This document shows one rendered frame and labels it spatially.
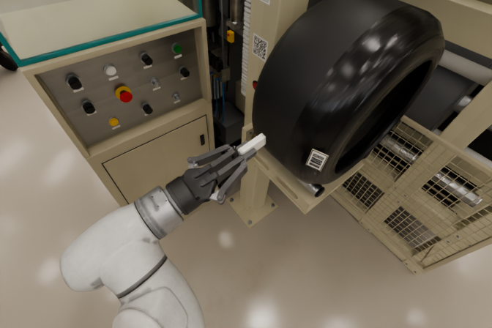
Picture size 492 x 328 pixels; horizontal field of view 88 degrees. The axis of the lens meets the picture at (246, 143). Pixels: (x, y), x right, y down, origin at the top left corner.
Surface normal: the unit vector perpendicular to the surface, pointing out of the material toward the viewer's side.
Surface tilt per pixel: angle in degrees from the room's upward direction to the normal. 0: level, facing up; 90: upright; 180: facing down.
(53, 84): 90
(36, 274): 0
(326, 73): 47
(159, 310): 32
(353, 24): 22
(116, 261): 38
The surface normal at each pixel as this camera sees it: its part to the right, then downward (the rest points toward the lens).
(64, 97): 0.62, 0.62
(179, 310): 0.74, -0.47
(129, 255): 0.39, -0.11
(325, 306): 0.04, -0.65
